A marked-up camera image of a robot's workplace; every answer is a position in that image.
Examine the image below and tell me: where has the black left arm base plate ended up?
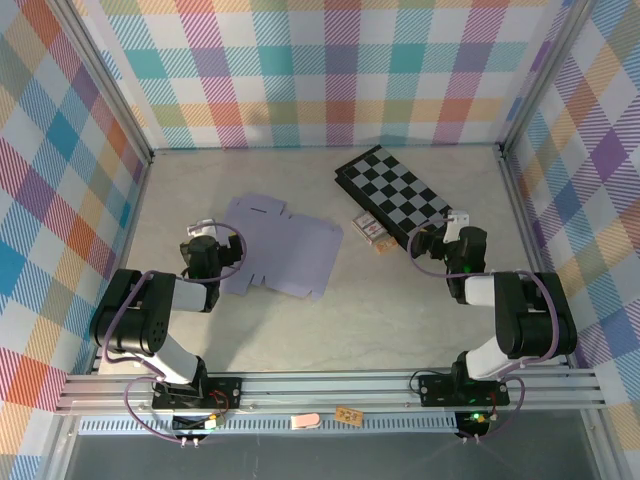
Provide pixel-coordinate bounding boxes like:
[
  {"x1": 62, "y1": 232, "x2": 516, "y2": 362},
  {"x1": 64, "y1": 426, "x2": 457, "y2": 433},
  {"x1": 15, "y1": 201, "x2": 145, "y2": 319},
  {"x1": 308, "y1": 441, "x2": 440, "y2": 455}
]
[{"x1": 151, "y1": 375, "x2": 244, "y2": 412}]

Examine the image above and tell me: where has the grey slotted cable duct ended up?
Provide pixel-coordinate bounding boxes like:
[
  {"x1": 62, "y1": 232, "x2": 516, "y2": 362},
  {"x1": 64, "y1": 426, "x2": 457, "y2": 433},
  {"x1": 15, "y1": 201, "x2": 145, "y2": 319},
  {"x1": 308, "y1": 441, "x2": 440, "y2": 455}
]
[{"x1": 77, "y1": 412, "x2": 459, "y2": 436}]

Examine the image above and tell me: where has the black and grey chessboard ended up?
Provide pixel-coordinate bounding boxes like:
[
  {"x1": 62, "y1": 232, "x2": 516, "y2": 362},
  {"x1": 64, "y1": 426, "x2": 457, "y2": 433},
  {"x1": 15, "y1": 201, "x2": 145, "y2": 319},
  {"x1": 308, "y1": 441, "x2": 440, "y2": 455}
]
[{"x1": 333, "y1": 144, "x2": 451, "y2": 246}]

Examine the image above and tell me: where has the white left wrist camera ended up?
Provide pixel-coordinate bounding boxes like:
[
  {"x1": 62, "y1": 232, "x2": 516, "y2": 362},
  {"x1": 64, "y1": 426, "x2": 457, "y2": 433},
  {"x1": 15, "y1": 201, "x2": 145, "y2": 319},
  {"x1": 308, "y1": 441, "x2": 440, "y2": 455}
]
[{"x1": 185, "y1": 218, "x2": 219, "y2": 241}]

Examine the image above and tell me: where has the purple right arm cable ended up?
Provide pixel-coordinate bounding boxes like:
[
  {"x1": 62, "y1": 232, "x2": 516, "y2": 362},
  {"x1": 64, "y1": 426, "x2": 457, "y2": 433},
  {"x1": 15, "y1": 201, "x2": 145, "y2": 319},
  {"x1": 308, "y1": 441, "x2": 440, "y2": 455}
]
[{"x1": 407, "y1": 217, "x2": 560, "y2": 444}]

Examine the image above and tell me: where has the black controller board yellow connector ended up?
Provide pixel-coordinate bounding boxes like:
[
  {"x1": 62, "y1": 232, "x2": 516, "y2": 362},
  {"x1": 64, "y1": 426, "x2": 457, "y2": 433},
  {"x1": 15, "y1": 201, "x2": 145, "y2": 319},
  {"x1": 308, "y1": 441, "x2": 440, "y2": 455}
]
[{"x1": 172, "y1": 412, "x2": 226, "y2": 434}]

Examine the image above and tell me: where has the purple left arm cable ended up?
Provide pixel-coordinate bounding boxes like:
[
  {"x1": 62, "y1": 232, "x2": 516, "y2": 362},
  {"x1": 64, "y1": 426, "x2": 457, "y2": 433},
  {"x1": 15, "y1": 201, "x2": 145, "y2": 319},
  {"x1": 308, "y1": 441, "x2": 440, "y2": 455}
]
[{"x1": 102, "y1": 222, "x2": 250, "y2": 444}]

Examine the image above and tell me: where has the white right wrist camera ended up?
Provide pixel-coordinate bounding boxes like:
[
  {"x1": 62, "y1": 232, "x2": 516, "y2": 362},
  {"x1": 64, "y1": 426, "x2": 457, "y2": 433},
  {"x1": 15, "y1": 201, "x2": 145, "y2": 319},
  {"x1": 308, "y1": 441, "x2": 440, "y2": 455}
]
[{"x1": 442, "y1": 209, "x2": 472, "y2": 246}]

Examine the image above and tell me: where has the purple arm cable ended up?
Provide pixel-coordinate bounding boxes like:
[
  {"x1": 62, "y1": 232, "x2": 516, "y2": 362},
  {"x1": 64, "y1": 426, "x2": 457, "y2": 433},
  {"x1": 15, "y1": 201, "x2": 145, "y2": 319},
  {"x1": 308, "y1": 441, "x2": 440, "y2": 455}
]
[
  {"x1": 407, "y1": 217, "x2": 560, "y2": 444},
  {"x1": 102, "y1": 222, "x2": 250, "y2": 444}
]

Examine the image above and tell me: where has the aluminium mounting rail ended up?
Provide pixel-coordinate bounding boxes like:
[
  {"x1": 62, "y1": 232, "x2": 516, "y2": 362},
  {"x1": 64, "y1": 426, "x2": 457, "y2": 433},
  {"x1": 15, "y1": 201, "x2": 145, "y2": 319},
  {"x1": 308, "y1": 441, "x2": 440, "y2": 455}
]
[{"x1": 54, "y1": 367, "x2": 609, "y2": 416}]

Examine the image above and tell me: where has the aluminium side rail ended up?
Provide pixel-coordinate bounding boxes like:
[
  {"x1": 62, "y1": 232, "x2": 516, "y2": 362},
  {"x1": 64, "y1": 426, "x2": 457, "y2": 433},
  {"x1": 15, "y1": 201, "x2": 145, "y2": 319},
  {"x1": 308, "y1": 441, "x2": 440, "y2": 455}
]
[
  {"x1": 89, "y1": 154, "x2": 154, "y2": 376},
  {"x1": 497, "y1": 144, "x2": 574, "y2": 369}
]

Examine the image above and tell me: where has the aluminium frame post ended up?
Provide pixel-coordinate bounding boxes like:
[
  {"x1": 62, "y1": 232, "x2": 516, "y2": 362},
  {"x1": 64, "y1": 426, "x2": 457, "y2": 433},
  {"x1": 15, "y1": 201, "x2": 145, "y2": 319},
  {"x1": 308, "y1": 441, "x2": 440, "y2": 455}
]
[
  {"x1": 47, "y1": 0, "x2": 154, "y2": 166},
  {"x1": 499, "y1": 0, "x2": 601, "y2": 156}
]

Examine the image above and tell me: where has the purple paper box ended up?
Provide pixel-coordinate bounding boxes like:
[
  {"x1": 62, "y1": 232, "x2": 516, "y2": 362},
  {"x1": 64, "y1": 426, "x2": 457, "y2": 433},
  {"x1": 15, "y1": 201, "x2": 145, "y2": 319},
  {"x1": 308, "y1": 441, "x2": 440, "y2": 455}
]
[{"x1": 219, "y1": 196, "x2": 345, "y2": 303}]

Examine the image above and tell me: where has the black controller board green light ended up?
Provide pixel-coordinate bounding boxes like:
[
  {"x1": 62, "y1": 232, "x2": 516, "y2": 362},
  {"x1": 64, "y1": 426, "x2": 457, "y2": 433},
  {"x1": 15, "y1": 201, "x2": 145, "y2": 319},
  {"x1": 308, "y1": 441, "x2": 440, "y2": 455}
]
[{"x1": 454, "y1": 410, "x2": 491, "y2": 439}]

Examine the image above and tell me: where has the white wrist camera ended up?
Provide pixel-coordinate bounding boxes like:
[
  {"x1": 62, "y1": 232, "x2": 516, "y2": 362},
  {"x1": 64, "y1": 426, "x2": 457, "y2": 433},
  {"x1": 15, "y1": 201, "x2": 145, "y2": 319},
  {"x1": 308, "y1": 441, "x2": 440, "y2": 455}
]
[
  {"x1": 185, "y1": 218, "x2": 219, "y2": 241},
  {"x1": 442, "y1": 209, "x2": 472, "y2": 246}
]

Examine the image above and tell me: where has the playing card pack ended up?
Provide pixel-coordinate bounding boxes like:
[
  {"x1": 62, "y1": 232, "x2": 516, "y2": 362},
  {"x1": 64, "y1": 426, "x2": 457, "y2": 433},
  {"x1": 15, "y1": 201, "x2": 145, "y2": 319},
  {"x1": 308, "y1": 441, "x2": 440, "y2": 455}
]
[{"x1": 351, "y1": 210, "x2": 389, "y2": 246}]

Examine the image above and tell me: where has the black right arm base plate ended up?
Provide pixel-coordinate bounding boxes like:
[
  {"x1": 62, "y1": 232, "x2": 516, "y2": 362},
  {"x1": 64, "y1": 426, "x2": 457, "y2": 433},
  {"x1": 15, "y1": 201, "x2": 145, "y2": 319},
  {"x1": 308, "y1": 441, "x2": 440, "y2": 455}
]
[{"x1": 417, "y1": 372, "x2": 511, "y2": 407}]

